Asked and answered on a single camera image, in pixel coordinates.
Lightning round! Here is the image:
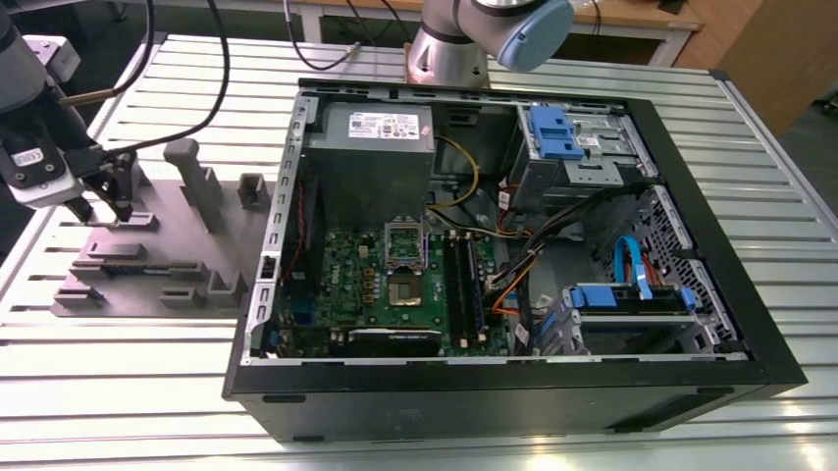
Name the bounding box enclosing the hard disk in blue carrier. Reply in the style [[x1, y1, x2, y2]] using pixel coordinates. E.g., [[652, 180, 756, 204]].
[[565, 284, 699, 318]]

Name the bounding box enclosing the yellow wire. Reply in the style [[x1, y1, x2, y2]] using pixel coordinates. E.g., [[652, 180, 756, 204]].
[[425, 135, 481, 212]]

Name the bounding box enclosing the black RAM slot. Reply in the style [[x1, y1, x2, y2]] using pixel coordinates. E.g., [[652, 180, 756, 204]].
[[441, 231, 467, 345], [461, 231, 491, 342]]

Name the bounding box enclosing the RAM stick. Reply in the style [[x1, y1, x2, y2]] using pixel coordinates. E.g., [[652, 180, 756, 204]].
[[96, 264, 174, 277]]

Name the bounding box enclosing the wooden desk white frame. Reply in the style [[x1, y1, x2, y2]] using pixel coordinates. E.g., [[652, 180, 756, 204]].
[[286, 0, 707, 68]]

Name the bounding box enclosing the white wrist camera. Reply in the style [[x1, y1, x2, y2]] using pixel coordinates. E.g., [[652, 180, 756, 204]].
[[0, 131, 85, 211]]

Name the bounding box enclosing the black cable with metal plug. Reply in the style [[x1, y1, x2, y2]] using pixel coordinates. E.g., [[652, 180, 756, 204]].
[[280, 0, 361, 73]]

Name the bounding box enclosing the blue data wire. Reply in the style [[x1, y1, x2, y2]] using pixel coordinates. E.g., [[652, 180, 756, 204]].
[[612, 235, 656, 300]]

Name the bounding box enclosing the black camera cable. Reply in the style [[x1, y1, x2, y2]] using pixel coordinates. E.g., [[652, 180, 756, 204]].
[[104, 0, 232, 153]]

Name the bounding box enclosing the green motherboard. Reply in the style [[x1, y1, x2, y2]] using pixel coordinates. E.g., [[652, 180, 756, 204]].
[[277, 226, 519, 359]]

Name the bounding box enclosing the black wire bundle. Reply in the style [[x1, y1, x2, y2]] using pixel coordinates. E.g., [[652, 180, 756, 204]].
[[487, 185, 649, 290]]

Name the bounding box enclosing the black graphics card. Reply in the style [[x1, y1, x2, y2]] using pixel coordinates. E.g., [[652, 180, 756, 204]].
[[345, 327, 444, 358]]

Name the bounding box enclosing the grey power supply unit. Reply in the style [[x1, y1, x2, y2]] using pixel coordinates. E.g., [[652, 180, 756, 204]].
[[304, 103, 437, 232]]

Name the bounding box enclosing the metal disk bay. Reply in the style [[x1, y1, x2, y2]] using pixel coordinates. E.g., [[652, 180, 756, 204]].
[[532, 282, 747, 358]]

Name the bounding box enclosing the orange wire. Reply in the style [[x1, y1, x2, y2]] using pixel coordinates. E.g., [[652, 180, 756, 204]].
[[489, 267, 535, 318]]

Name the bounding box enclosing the metal socket cover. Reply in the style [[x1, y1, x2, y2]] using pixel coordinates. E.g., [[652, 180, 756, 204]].
[[383, 219, 431, 274]]

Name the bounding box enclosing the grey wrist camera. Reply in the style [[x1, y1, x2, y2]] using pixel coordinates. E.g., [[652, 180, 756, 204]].
[[22, 34, 82, 83]]

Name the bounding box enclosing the cable with brass connector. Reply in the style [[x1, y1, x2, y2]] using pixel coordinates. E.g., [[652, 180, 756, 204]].
[[56, 0, 158, 108]]

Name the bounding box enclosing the black PC case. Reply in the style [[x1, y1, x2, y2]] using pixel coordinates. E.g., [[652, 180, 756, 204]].
[[220, 77, 807, 443]]

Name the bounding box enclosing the blue drive carrier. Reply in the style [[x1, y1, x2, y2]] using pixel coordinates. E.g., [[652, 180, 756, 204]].
[[527, 105, 587, 162]]

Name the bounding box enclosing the metal drive cage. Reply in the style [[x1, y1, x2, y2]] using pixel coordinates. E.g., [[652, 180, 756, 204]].
[[507, 101, 660, 212]]

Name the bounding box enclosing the grey parts rack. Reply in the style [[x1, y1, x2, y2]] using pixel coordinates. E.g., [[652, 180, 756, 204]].
[[49, 138, 276, 320]]

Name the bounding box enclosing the brown wooden cabinet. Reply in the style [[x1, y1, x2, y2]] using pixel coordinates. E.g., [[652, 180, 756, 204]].
[[672, 0, 838, 141]]

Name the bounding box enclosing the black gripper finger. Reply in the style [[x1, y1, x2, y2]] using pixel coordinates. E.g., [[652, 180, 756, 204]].
[[84, 151, 138, 227], [64, 193, 94, 226]]

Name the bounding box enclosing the CPU socket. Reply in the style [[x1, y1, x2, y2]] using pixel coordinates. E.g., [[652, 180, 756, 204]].
[[384, 269, 431, 309]]

